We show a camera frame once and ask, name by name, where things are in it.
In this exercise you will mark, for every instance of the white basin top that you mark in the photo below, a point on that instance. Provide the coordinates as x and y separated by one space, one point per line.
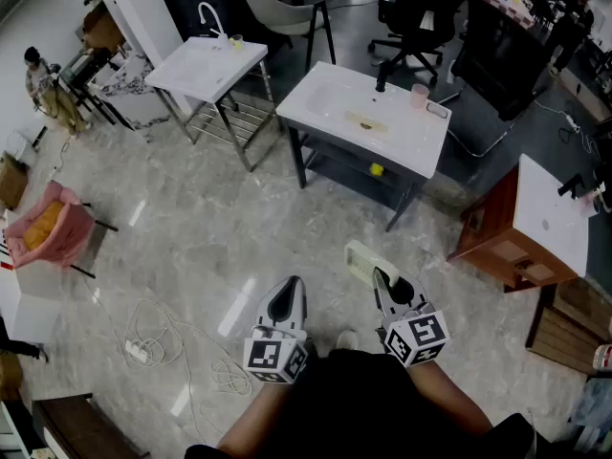
550 227

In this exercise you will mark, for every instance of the brown wooden cabinet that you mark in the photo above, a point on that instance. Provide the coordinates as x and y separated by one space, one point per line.
497 237

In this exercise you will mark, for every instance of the person's right forearm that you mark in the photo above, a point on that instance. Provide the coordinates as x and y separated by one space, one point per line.
449 397

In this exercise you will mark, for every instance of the grey chair with black legs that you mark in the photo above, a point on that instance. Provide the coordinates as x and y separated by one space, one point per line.
282 15

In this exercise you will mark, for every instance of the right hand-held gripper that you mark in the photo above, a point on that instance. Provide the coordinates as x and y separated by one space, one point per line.
416 335

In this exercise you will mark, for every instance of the white power strip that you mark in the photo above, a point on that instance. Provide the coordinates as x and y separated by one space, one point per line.
136 352
572 123

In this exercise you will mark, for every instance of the checkered cloth table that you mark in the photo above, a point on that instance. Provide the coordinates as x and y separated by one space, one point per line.
507 0

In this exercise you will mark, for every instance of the clear yellowish cup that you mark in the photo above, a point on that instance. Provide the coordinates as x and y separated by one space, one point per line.
236 42

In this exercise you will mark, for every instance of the person's black clothing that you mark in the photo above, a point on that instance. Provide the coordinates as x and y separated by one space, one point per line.
358 399

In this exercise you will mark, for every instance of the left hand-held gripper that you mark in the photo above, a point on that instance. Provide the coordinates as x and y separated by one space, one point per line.
270 356

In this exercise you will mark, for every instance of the dark grey basin stand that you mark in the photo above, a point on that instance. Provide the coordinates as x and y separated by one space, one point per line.
334 160

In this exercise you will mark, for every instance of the black basin faucet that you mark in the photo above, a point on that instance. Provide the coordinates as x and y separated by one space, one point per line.
381 81

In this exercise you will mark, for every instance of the orange cushion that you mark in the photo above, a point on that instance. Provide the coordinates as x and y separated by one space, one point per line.
43 225

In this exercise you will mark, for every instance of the pink cup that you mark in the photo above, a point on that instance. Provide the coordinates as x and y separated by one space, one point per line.
419 96

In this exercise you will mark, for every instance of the dark wooden bench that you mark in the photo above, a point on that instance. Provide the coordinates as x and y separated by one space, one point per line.
81 428

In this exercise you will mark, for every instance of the pink armchair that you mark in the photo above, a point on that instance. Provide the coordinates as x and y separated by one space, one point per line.
72 230

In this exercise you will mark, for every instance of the marble pattern cabinet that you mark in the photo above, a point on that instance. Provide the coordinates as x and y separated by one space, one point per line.
129 98

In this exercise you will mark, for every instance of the black swivel office chair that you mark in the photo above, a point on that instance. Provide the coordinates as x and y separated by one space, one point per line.
421 12

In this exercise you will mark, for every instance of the small yellow item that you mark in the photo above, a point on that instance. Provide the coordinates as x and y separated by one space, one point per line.
377 169

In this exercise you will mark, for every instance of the black mesh cantilever chair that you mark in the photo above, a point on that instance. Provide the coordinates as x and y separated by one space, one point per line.
502 60

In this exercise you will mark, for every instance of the white ceramic washbasin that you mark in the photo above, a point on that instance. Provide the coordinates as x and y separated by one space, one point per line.
406 139

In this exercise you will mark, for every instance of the person's left forearm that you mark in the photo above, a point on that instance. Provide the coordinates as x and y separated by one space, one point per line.
251 419

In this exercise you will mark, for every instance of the brown cardboard box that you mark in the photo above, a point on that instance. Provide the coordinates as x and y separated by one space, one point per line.
12 182

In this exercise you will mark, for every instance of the wooden slatted crate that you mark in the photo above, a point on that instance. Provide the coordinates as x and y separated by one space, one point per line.
569 328

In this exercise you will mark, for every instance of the white gooseneck faucet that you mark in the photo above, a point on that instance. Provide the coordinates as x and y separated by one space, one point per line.
222 38

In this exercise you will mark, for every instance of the white ridged plastic tray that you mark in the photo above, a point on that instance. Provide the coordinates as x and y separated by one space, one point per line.
359 258

